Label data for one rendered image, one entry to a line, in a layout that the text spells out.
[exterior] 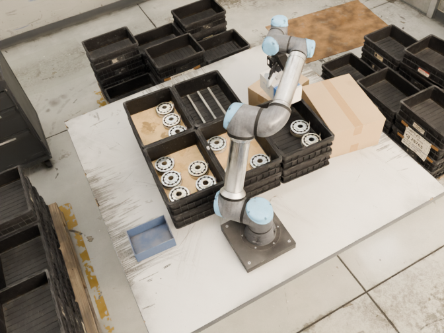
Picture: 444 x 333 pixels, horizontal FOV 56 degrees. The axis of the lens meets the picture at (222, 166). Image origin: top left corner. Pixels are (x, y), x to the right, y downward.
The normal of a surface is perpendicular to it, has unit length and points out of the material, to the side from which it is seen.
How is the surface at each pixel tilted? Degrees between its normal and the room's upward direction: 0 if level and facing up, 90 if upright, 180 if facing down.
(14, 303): 0
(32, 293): 0
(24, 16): 90
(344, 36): 0
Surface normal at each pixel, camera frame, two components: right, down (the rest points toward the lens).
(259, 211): 0.04, -0.54
